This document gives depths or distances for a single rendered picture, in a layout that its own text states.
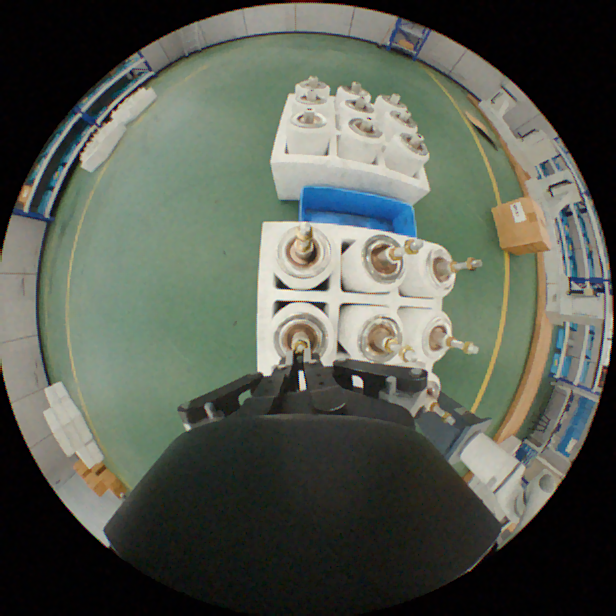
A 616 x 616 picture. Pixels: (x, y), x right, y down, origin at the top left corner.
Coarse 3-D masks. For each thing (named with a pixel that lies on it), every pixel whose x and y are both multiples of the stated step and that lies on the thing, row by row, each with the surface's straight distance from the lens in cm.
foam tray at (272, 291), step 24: (264, 240) 33; (336, 240) 33; (264, 264) 32; (336, 264) 32; (264, 288) 32; (288, 288) 42; (336, 288) 32; (264, 312) 32; (336, 312) 32; (264, 336) 32; (336, 336) 32; (264, 360) 34
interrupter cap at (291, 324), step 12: (300, 312) 23; (288, 324) 24; (300, 324) 24; (312, 324) 24; (276, 336) 24; (288, 336) 24; (312, 336) 24; (324, 336) 24; (276, 348) 25; (288, 348) 25; (312, 348) 25; (324, 348) 25
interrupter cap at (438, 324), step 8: (432, 320) 32; (440, 320) 34; (432, 328) 32; (440, 328) 34; (448, 328) 35; (424, 336) 31; (432, 336) 33; (424, 344) 32; (432, 344) 34; (424, 352) 32; (432, 352) 34; (440, 352) 35
